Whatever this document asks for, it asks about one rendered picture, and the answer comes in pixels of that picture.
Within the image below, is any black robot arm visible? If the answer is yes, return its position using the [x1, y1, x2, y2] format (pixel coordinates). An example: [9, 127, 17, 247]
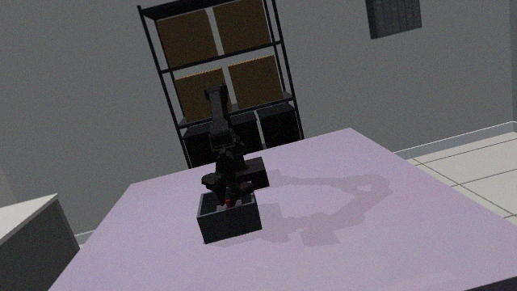
[204, 83, 248, 192]

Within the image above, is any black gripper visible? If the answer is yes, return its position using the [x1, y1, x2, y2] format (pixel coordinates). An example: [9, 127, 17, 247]
[201, 164, 254, 208]

